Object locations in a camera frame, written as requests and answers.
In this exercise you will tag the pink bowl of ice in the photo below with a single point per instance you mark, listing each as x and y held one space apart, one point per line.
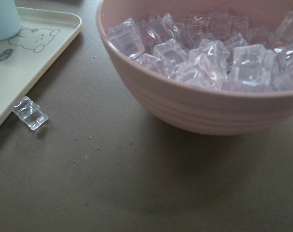
190 108

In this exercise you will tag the stray ice cube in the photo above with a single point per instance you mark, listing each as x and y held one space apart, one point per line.
30 113

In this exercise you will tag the cream rabbit tray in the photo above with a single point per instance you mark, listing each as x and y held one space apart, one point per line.
25 57

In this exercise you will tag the blue plastic cup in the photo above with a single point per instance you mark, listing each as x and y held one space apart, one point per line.
9 19

